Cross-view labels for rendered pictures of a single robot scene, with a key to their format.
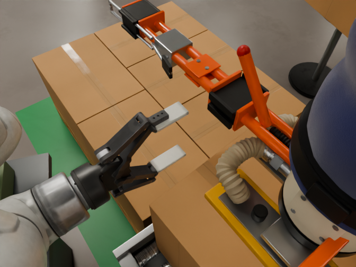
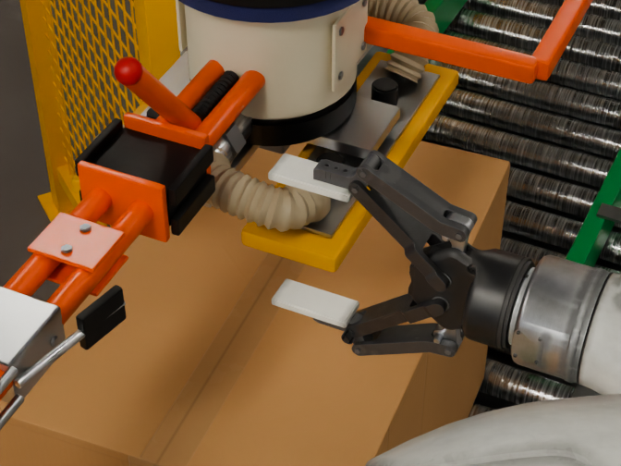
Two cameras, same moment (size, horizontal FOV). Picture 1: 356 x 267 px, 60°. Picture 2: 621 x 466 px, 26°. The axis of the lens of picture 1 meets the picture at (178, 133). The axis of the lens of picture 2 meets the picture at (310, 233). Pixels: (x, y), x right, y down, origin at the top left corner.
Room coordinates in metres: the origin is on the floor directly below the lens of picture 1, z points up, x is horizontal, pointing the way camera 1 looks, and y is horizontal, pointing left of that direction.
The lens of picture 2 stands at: (0.72, 0.75, 1.99)
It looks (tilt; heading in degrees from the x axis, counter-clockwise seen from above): 41 degrees down; 242
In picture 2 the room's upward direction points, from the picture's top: straight up
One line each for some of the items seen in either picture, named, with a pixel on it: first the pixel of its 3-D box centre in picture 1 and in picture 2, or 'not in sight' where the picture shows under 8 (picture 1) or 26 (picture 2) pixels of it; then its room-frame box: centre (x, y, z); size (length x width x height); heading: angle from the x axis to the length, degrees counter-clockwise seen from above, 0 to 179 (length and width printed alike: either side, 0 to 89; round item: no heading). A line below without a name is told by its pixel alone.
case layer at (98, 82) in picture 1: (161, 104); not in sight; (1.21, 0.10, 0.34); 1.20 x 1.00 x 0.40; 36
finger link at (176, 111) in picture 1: (167, 116); (315, 177); (0.32, 0.02, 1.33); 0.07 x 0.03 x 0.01; 127
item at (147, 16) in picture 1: (143, 17); not in sight; (0.70, 0.09, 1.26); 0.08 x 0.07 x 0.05; 37
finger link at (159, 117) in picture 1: (153, 117); (347, 167); (0.31, 0.04, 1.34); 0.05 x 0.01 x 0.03; 127
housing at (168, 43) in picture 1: (173, 47); (5, 344); (0.59, 0.01, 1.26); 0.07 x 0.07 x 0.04; 37
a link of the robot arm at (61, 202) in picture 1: (63, 201); (557, 316); (0.20, 0.18, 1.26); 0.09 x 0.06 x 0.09; 37
